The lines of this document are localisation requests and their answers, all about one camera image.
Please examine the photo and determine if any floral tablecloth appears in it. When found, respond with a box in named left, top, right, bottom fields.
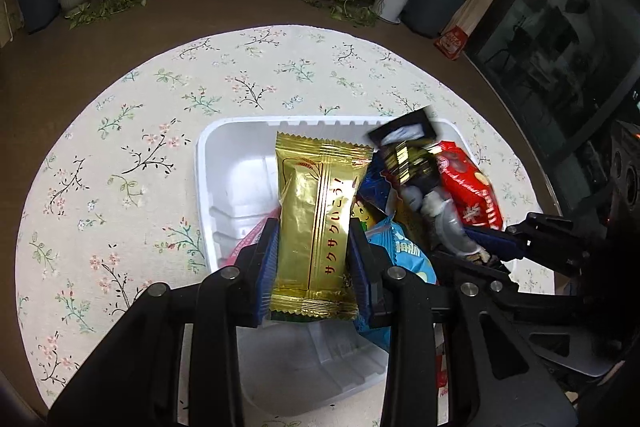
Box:
left=14, top=24, right=563, bottom=427

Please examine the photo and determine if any wooden cabinet with glass door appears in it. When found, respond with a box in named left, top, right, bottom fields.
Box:
left=456, top=0, right=640, bottom=218

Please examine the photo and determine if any red snack packet white print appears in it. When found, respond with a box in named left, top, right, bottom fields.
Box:
left=434, top=141, right=504, bottom=233

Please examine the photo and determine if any red paper bag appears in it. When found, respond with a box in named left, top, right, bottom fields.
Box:
left=433, top=26, right=469, bottom=61

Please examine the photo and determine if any black gold striped snack packet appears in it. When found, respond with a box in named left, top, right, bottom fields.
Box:
left=369, top=106, right=501, bottom=267

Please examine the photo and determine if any pale pink snack packet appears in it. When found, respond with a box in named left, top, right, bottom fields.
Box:
left=220, top=216, right=273, bottom=269

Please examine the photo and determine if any light blue snack packet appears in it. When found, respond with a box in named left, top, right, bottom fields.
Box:
left=364, top=217, right=440, bottom=353

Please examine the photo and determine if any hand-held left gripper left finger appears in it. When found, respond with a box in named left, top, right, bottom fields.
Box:
left=47, top=217, right=281, bottom=427

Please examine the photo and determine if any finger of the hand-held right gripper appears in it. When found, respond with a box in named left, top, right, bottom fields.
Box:
left=432, top=251, right=521, bottom=296
left=467, top=212, right=591, bottom=273

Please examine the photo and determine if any white plastic tray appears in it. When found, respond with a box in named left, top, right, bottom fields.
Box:
left=196, top=116, right=516, bottom=415

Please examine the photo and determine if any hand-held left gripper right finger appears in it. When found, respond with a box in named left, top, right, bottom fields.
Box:
left=348, top=217, right=581, bottom=427

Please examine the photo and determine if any dark blue snack packet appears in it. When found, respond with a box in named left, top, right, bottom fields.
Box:
left=357, top=164, right=401, bottom=212

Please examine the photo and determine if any cartoon face snack packet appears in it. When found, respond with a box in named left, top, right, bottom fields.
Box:
left=350, top=201, right=382, bottom=235

